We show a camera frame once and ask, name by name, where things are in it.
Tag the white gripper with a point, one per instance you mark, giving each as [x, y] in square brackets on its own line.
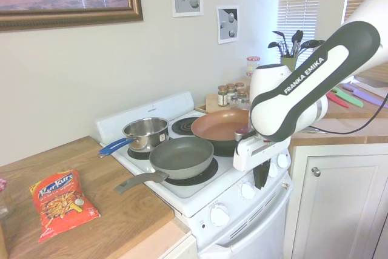
[251, 154]

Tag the white burner control knob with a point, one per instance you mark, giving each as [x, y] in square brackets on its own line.
[272, 170]
[282, 160]
[247, 191]

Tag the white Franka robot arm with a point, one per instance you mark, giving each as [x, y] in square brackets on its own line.
[303, 89]

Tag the white electric stove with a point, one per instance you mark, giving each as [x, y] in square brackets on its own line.
[200, 192]

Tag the black coil burner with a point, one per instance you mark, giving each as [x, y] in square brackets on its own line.
[182, 127]
[209, 171]
[136, 153]

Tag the silver cabinet door knob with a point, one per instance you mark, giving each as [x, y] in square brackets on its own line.
[316, 172]

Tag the white oven temperature knob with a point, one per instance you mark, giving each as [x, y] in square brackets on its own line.
[219, 215]

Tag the copper frying pan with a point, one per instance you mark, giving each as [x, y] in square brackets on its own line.
[218, 125]

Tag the spice jar gold lid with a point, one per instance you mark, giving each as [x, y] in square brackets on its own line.
[239, 86]
[242, 96]
[222, 96]
[231, 89]

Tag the white cabinet with door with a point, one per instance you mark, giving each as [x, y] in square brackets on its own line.
[339, 204]

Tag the gray nonstick frying pan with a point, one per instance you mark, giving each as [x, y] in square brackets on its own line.
[180, 156]

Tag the wooden tray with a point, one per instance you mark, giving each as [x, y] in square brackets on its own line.
[210, 101]

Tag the white base cabinet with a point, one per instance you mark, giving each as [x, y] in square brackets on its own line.
[188, 247]

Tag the red plastic knife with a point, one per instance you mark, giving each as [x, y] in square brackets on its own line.
[336, 99]

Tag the glass jar red checked lid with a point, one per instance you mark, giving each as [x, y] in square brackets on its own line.
[253, 63]
[3, 184]

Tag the green utensil holder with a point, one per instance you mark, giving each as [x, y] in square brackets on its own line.
[288, 63]

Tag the green plastic knife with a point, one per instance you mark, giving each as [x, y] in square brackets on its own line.
[348, 96]

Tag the black kitchen ladle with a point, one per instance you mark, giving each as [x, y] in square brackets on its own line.
[274, 45]

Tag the purple plastic knife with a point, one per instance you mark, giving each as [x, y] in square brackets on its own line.
[366, 93]

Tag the black kitchen spatula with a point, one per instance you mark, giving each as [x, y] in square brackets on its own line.
[297, 38]

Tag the black kitchen spoon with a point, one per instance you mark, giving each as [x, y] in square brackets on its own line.
[279, 34]

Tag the tall gray shapes print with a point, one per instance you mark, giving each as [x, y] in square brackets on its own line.
[228, 25]

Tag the orange Kurkure snack bag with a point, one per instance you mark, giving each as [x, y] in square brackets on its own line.
[62, 204]

